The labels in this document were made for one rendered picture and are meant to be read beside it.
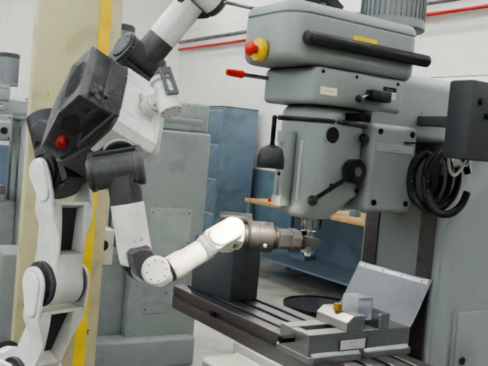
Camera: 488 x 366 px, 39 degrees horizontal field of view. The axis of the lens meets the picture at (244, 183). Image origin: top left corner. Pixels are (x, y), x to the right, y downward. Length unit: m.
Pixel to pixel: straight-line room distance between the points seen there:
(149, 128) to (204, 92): 9.13
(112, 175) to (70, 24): 1.75
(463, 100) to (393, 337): 0.65
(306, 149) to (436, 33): 5.67
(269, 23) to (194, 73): 9.56
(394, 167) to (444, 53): 5.36
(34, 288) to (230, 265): 0.62
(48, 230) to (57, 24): 1.47
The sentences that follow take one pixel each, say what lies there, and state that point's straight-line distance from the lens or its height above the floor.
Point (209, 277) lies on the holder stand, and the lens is 2.39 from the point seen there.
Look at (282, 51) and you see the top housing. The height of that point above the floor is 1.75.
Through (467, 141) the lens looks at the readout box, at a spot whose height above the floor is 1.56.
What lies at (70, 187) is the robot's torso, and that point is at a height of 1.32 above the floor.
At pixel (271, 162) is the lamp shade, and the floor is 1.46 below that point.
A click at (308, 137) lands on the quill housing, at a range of 1.93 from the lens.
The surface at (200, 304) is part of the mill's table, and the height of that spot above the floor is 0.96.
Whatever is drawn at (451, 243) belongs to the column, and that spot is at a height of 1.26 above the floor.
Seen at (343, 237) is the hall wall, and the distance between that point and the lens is 8.21.
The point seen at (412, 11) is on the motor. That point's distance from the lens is 2.16.
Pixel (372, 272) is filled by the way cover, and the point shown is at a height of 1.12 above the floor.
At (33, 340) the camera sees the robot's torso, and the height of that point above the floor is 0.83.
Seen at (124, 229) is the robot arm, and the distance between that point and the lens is 1.85.
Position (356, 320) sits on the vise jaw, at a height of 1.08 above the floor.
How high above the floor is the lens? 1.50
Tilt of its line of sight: 3 degrees down
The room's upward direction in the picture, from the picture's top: 5 degrees clockwise
